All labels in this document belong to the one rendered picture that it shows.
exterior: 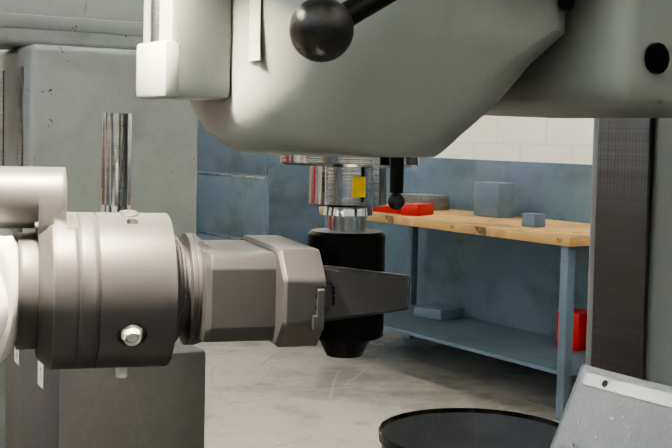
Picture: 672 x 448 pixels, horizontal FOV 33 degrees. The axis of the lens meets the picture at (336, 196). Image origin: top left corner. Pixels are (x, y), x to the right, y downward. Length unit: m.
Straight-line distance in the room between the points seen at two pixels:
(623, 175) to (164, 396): 0.43
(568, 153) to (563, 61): 5.83
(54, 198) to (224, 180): 7.86
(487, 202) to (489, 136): 0.63
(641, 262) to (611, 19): 0.38
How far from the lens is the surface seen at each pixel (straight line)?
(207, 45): 0.61
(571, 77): 0.68
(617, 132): 1.02
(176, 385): 0.92
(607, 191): 1.02
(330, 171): 0.66
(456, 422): 2.97
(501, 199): 6.45
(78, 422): 0.90
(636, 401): 1.01
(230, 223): 8.40
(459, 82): 0.62
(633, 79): 0.66
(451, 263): 7.30
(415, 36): 0.59
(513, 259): 6.84
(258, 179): 8.02
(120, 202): 0.94
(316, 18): 0.51
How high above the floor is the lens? 1.32
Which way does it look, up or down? 3 degrees down
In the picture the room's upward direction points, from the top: 1 degrees clockwise
